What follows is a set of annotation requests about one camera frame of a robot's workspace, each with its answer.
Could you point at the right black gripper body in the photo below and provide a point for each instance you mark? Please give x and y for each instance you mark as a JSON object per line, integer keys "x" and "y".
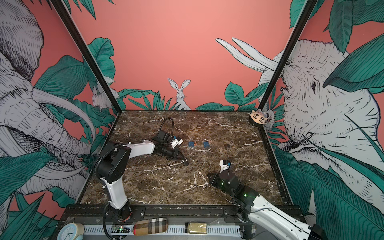
{"x": 218, "y": 182}

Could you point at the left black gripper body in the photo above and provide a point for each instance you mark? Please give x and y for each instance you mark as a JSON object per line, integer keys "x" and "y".
{"x": 170, "y": 153}

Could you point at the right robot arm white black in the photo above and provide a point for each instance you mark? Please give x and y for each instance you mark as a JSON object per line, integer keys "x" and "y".
{"x": 255, "y": 208}

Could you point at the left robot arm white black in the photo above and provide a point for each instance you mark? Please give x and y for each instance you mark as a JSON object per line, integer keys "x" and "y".
{"x": 111, "y": 165}

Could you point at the gold rectangular box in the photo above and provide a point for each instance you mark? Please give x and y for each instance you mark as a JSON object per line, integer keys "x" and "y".
{"x": 198, "y": 228}

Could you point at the cartoon face sticker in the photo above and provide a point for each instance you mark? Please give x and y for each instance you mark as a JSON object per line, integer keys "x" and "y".
{"x": 258, "y": 117}

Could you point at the plaid cylindrical case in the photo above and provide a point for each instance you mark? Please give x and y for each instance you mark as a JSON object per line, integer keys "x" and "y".
{"x": 150, "y": 227}

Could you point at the small circuit board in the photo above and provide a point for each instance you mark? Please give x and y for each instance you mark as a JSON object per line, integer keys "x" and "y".
{"x": 121, "y": 229}

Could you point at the white round clock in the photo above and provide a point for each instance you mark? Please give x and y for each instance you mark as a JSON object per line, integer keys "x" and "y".
{"x": 72, "y": 231}

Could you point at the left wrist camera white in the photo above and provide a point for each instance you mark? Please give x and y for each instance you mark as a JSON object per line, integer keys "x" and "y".
{"x": 176, "y": 141}

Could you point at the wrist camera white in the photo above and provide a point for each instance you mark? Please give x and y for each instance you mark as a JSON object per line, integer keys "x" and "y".
{"x": 225, "y": 166}
{"x": 176, "y": 141}

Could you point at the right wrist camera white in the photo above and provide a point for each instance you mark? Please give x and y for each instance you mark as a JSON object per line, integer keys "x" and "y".
{"x": 225, "y": 166}

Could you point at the black front rail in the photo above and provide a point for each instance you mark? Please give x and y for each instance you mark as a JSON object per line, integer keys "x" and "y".
{"x": 140, "y": 212}

